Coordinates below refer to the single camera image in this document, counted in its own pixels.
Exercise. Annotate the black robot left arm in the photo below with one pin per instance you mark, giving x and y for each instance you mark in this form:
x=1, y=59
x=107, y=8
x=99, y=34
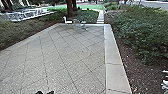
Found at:
x=39, y=92

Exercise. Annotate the large brown tree trunk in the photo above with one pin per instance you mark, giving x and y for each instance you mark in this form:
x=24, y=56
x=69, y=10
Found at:
x=69, y=7

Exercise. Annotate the dark outdoor patio chair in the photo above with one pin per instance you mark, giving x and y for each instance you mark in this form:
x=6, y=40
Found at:
x=81, y=24

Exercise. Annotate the low green ground shrubs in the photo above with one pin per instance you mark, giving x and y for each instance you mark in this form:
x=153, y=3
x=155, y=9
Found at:
x=85, y=16

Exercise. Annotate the green hedge shrubs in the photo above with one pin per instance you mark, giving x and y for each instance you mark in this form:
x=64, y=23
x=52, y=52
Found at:
x=143, y=30

